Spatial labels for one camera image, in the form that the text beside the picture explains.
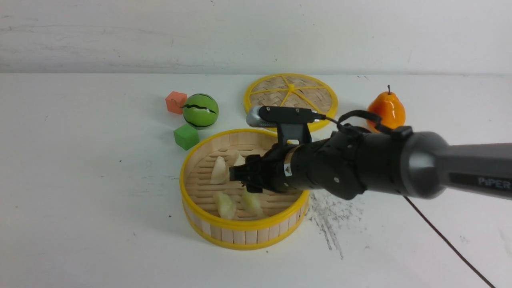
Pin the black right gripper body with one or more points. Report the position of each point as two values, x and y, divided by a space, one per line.
284 169

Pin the pale dumpling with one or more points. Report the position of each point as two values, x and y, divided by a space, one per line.
220 172
251 203
225 206
239 160

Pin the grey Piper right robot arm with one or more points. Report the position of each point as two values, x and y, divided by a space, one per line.
350 162

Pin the bamboo steamer tray yellow rim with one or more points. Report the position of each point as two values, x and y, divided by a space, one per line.
283 213

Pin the woven bamboo steamer lid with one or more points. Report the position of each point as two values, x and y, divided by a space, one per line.
292 90

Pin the green toy watermelon ball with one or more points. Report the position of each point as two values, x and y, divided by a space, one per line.
200 111

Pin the green foam cube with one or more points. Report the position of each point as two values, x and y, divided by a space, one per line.
186 136

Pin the orange toy pear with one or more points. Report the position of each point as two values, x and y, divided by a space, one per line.
389 108

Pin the orange foam cube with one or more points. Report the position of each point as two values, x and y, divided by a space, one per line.
175 102

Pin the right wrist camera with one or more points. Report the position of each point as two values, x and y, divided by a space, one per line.
290 123

